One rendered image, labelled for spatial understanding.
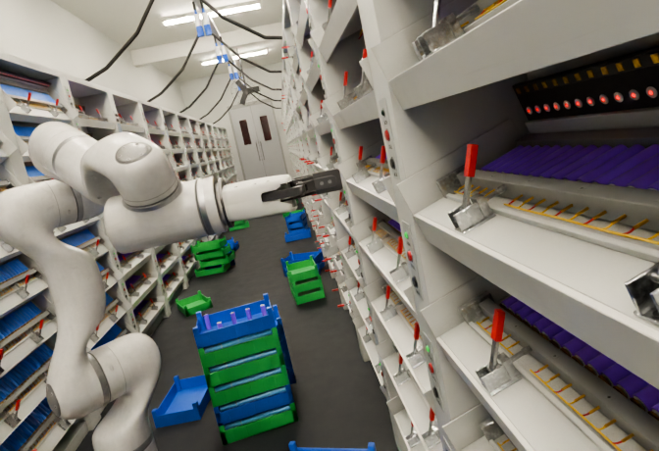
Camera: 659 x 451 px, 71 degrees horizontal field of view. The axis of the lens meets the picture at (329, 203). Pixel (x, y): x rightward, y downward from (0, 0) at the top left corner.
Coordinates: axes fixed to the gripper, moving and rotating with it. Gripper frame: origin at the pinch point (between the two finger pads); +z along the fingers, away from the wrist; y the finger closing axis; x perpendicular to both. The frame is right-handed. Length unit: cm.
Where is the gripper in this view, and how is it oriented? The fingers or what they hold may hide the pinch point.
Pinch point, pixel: (327, 180)
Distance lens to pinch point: 68.7
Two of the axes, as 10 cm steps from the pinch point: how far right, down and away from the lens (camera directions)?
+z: 9.8, -2.1, 0.7
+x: -2.0, -9.7, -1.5
